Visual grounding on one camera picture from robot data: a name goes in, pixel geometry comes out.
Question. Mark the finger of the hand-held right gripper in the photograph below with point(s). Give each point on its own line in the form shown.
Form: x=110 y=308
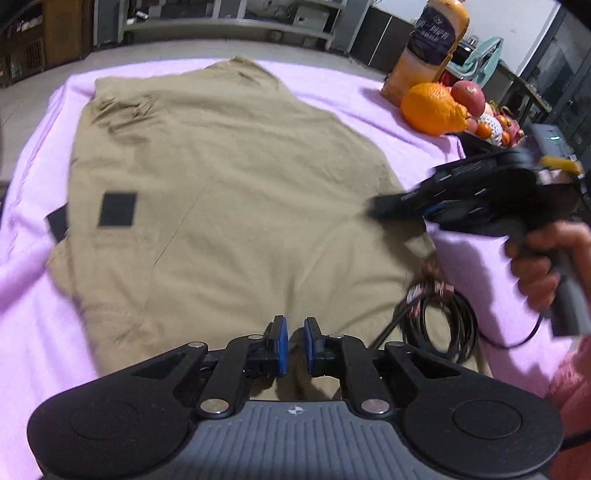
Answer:
x=397 y=205

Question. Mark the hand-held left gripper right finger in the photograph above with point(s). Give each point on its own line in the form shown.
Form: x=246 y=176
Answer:
x=311 y=346

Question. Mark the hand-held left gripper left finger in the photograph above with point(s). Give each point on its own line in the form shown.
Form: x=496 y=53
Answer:
x=280 y=346

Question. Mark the khaki garment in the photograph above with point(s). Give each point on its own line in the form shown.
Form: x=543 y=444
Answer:
x=231 y=184

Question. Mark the person's right forearm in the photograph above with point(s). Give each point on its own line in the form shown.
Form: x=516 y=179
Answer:
x=572 y=406

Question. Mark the person's right hand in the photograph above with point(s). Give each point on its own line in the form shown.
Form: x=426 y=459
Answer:
x=535 y=277

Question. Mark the fruit in white foam net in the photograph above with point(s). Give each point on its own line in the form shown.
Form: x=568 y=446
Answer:
x=490 y=127

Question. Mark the large knobbly orange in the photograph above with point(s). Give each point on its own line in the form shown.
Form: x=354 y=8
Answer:
x=431 y=108

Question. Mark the red apple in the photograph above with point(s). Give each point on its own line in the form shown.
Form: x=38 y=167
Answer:
x=468 y=94

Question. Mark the teal plastic chair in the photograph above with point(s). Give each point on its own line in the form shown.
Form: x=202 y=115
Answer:
x=485 y=53

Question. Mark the glass door cabinet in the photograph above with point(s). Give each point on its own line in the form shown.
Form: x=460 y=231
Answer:
x=561 y=64

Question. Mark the orange juice bottle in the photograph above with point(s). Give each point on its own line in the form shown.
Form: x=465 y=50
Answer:
x=429 y=50

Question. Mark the dark low cabinet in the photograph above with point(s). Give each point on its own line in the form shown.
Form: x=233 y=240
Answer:
x=383 y=37

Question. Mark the grey media shelf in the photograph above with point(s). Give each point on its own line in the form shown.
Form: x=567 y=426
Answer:
x=221 y=30

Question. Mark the pink blanket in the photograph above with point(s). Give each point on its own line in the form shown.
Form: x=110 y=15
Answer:
x=27 y=323

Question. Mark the wooden cabinet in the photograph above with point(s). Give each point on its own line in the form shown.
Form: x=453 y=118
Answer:
x=41 y=37

